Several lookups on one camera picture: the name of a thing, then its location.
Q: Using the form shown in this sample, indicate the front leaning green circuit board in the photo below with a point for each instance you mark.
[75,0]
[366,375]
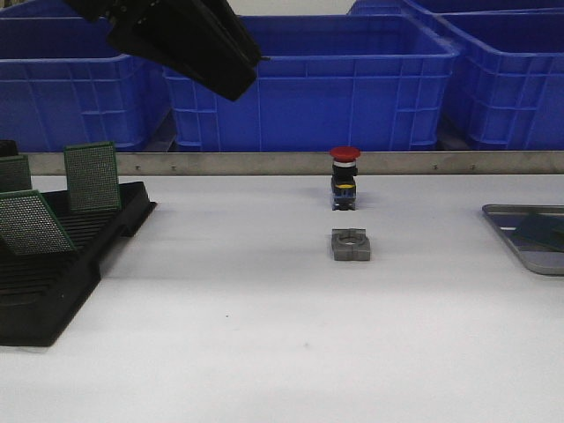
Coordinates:
[29,227]

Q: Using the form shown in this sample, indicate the back right blue crate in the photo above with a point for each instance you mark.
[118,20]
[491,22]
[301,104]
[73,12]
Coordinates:
[448,7]

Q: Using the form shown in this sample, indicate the centre blue plastic crate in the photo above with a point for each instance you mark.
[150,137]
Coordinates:
[373,82]

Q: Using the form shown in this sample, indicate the back left blue crate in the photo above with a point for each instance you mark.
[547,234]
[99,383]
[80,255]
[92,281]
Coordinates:
[39,9]

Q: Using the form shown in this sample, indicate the red emergency stop button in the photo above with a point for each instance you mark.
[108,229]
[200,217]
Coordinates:
[344,170]

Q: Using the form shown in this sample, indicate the grey metal mounting block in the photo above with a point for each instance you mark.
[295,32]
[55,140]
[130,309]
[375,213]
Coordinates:
[350,244]

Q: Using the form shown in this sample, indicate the left blue plastic crate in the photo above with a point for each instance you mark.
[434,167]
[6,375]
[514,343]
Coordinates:
[63,84]

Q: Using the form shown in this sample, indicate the black slotted board rack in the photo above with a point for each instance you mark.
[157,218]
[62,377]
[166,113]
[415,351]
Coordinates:
[41,294]

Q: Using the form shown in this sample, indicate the upright green circuit board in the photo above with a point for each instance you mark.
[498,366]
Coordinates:
[92,177]

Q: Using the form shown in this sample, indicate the blue plastic crate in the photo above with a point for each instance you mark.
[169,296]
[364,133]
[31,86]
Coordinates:
[63,84]
[506,88]
[373,82]

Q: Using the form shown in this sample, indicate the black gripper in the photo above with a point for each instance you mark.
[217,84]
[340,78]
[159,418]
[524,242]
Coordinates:
[202,40]

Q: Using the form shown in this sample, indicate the grey metal tray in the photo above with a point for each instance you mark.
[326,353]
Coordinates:
[504,218]

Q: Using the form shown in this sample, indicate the foremost green circuit board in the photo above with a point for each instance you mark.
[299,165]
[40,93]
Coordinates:
[543,230]

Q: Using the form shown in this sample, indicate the rear left green circuit board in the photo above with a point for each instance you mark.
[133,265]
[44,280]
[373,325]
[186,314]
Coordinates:
[15,174]

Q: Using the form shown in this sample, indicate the right blue plastic crate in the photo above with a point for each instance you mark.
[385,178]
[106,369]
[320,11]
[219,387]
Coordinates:
[506,88]

